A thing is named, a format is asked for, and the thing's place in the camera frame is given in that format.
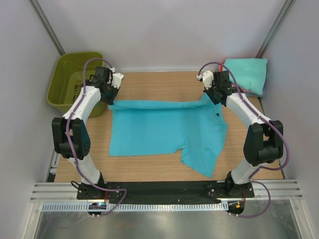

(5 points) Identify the blue t shirt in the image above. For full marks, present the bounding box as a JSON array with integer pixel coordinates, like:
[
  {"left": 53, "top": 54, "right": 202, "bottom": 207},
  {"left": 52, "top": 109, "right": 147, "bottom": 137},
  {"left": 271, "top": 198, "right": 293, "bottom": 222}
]
[{"left": 108, "top": 95, "right": 228, "bottom": 177}]

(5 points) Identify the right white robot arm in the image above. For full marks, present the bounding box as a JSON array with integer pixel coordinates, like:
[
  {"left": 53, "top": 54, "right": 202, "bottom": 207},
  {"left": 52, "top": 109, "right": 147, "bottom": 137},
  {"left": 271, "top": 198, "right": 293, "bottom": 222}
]
[{"left": 202, "top": 71, "right": 284, "bottom": 198}]

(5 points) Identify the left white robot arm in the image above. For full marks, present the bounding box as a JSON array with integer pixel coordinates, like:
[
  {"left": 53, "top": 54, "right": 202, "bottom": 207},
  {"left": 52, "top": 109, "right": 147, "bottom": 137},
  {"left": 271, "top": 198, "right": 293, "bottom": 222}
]
[{"left": 51, "top": 67, "right": 124, "bottom": 199}]

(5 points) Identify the folded pink t shirt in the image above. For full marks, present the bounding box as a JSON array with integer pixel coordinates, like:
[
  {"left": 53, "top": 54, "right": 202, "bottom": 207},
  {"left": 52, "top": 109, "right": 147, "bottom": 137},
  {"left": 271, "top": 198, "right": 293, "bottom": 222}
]
[{"left": 238, "top": 86, "right": 261, "bottom": 94}]

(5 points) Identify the green plastic bin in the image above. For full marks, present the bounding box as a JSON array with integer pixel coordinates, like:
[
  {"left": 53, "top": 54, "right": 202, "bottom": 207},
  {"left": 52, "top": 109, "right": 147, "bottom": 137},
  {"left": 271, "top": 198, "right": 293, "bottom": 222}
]
[{"left": 47, "top": 52, "right": 103, "bottom": 115}]

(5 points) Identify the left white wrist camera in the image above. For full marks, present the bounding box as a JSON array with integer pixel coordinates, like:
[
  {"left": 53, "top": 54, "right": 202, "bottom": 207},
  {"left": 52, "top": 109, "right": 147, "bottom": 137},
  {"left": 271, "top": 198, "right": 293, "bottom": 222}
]
[{"left": 111, "top": 73, "right": 124, "bottom": 89}]

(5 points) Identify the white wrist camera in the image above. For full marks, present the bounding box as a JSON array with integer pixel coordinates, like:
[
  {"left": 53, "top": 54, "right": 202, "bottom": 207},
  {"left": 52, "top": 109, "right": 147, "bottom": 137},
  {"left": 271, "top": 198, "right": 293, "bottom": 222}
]
[
  {"left": 111, "top": 73, "right": 124, "bottom": 89},
  {"left": 196, "top": 71, "right": 214, "bottom": 90}
]

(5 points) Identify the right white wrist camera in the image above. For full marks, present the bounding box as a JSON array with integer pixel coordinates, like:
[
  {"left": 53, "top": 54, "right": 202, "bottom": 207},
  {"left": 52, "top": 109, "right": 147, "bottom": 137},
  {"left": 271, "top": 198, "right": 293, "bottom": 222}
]
[{"left": 196, "top": 71, "right": 214, "bottom": 90}]

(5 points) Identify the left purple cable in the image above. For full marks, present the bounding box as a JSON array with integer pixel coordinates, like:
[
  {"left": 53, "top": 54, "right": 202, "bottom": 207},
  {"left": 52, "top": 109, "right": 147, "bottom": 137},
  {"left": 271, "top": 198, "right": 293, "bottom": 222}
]
[{"left": 64, "top": 58, "right": 128, "bottom": 216}]

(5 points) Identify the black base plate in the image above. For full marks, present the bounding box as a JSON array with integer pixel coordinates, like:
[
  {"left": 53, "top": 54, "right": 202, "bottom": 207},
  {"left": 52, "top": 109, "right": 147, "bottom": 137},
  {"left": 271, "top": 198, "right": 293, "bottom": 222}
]
[{"left": 71, "top": 181, "right": 255, "bottom": 205}]

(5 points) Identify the slotted cable duct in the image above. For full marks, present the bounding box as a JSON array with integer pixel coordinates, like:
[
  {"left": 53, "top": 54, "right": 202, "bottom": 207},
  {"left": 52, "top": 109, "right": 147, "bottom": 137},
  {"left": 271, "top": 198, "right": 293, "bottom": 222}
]
[{"left": 41, "top": 201, "right": 228, "bottom": 212}]

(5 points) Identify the aluminium frame rail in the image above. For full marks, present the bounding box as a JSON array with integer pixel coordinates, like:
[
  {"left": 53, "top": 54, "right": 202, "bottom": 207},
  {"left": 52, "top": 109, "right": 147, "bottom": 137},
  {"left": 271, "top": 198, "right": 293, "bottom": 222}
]
[{"left": 30, "top": 179, "right": 302, "bottom": 205}]

